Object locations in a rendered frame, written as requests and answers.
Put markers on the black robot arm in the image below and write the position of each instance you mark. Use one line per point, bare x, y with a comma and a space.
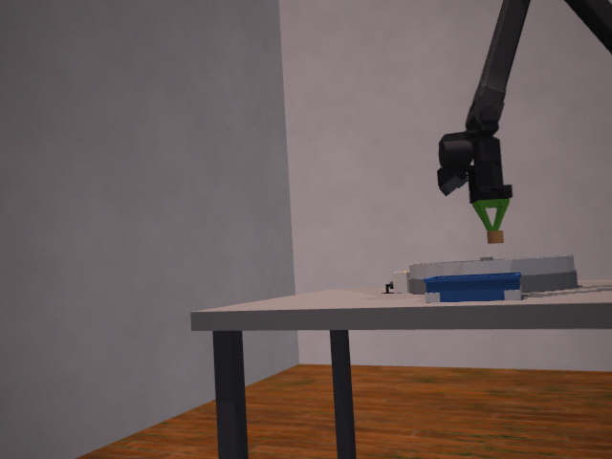
477, 143

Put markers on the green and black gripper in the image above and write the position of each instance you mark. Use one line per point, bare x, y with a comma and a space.
498, 197

